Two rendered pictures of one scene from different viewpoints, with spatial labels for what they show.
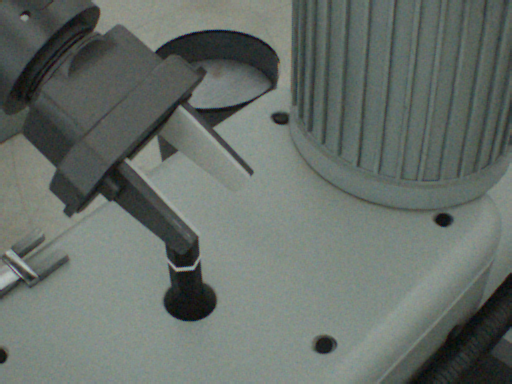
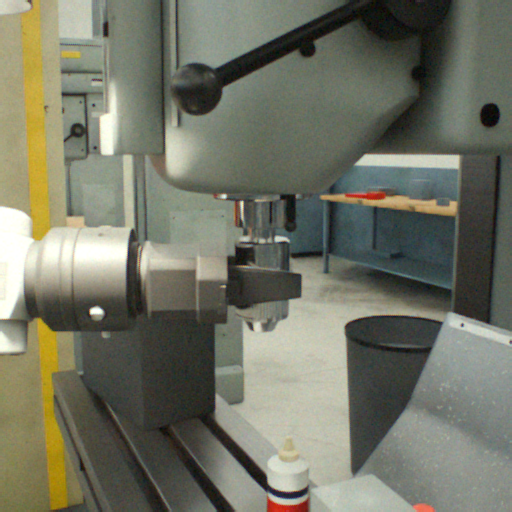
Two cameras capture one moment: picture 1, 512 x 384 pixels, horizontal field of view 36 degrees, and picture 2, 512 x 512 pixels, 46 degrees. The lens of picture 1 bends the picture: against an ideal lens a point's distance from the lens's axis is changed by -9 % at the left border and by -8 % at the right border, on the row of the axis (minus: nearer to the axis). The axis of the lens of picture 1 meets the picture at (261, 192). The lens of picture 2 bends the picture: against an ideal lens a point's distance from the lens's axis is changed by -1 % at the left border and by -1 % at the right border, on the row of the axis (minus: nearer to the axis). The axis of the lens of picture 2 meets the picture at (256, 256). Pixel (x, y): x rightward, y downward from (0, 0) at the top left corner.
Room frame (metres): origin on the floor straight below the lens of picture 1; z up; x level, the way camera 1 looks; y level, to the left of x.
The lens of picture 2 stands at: (-0.13, -0.13, 1.34)
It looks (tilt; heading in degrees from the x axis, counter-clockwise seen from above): 10 degrees down; 21
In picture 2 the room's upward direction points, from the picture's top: straight up
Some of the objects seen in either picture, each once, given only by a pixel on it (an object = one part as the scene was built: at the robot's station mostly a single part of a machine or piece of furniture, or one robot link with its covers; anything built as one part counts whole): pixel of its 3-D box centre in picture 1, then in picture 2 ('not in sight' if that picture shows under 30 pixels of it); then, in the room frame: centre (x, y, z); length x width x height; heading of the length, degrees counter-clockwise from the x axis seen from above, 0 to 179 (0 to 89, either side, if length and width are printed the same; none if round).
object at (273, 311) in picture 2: not in sight; (262, 283); (0.35, 0.05, 1.23); 0.05 x 0.05 x 0.06
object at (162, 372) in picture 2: not in sight; (143, 335); (0.65, 0.35, 1.07); 0.22 x 0.12 x 0.20; 58
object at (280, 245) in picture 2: not in sight; (262, 244); (0.35, 0.05, 1.26); 0.05 x 0.05 x 0.01
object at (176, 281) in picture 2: not in sight; (155, 281); (0.32, 0.13, 1.23); 0.13 x 0.12 x 0.10; 25
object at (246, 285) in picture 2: not in sight; (264, 286); (0.33, 0.04, 1.23); 0.06 x 0.02 x 0.03; 115
